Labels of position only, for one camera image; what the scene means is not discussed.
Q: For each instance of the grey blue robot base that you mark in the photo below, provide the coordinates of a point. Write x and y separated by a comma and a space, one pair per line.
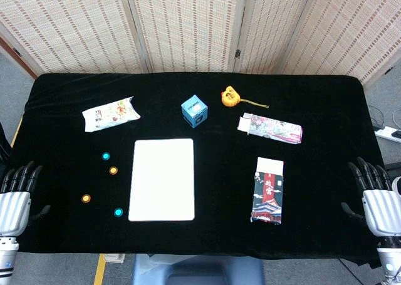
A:
200, 271

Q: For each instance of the small white floor box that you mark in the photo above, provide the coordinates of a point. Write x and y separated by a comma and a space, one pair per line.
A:
114, 258

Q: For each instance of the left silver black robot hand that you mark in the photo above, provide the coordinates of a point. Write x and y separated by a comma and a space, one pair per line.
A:
14, 208

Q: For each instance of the yellow tape measure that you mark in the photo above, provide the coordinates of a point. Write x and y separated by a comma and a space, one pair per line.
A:
230, 96

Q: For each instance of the orange token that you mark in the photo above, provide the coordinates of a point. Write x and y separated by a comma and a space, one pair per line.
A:
113, 170
86, 198

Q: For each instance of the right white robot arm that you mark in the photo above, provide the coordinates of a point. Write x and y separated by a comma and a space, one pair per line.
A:
390, 258

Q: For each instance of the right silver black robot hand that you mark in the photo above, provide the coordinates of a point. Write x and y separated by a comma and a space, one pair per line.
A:
383, 210

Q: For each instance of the cyan token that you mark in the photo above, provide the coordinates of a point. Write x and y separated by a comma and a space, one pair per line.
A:
118, 212
106, 156

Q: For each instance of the bamboo folding screen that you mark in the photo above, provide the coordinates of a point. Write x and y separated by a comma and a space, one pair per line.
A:
188, 25

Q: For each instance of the long floral print box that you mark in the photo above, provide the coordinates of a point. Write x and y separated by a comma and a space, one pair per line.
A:
272, 129

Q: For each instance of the white magnetic board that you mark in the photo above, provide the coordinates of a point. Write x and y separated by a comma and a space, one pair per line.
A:
161, 180

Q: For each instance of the dark palace print box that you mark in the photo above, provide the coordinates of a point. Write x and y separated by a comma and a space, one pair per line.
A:
267, 194

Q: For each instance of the white snack bag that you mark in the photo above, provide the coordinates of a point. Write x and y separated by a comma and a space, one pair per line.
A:
109, 114

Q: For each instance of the black velvet table cloth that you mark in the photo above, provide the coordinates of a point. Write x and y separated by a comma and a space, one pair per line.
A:
222, 172

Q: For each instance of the white power strip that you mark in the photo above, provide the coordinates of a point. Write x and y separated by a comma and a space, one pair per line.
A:
390, 134

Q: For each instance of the blue cube carton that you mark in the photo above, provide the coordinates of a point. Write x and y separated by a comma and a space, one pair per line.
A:
194, 111

